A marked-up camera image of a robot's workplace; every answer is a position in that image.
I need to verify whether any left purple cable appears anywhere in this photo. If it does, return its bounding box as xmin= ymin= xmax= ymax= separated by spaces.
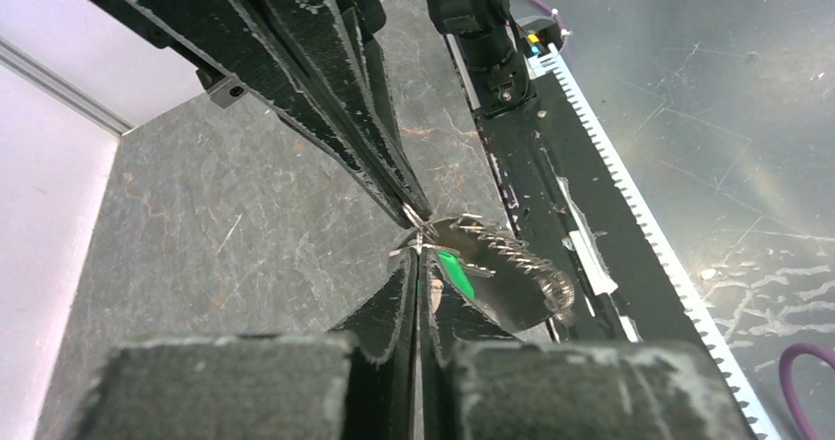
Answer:
xmin=777 ymin=342 xmax=835 ymax=440

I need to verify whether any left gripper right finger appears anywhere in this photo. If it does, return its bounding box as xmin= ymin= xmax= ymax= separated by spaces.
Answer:
xmin=418 ymin=249 xmax=747 ymax=439

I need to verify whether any aluminium corner profile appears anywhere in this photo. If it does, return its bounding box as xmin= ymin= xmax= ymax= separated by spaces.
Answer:
xmin=1 ymin=38 xmax=135 ymax=136

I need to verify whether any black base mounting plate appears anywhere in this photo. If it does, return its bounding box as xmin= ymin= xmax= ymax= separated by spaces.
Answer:
xmin=447 ymin=39 xmax=708 ymax=351

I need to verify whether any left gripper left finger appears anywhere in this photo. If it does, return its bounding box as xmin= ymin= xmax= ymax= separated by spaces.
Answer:
xmin=66 ymin=249 xmax=418 ymax=439

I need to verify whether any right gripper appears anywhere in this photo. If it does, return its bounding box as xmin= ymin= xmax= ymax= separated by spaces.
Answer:
xmin=45 ymin=0 xmax=433 ymax=229

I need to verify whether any key with green tag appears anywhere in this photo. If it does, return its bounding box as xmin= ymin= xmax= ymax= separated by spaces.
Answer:
xmin=435 ymin=247 xmax=495 ymax=300

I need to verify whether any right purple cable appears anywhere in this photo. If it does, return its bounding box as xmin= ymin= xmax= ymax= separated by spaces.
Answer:
xmin=508 ymin=0 xmax=575 ymax=57

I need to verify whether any purple cable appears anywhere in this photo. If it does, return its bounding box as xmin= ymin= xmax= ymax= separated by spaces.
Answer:
xmin=508 ymin=0 xmax=575 ymax=57
xmin=777 ymin=342 xmax=835 ymax=440

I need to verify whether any metal key organizer plate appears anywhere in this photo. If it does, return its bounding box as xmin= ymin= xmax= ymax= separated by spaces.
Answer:
xmin=390 ymin=214 xmax=577 ymax=340

